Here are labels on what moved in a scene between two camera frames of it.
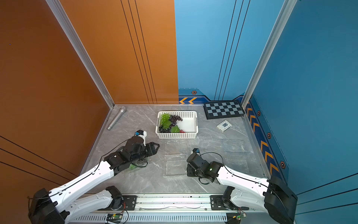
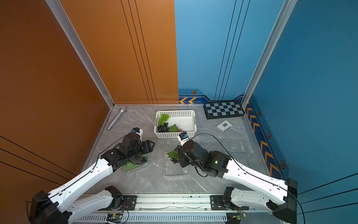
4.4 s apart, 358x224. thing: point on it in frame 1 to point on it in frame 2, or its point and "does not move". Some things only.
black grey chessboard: [223, 109] does not move
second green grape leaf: [175, 129] does not move
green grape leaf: [165, 122] to [173, 154]
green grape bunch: [132, 166] does not move
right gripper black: [189, 171] to [182, 156]
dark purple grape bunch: [174, 118] to [174, 160]
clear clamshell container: [176, 159] does not move
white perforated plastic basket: [189, 124] does not move
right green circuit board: [241, 216] does not move
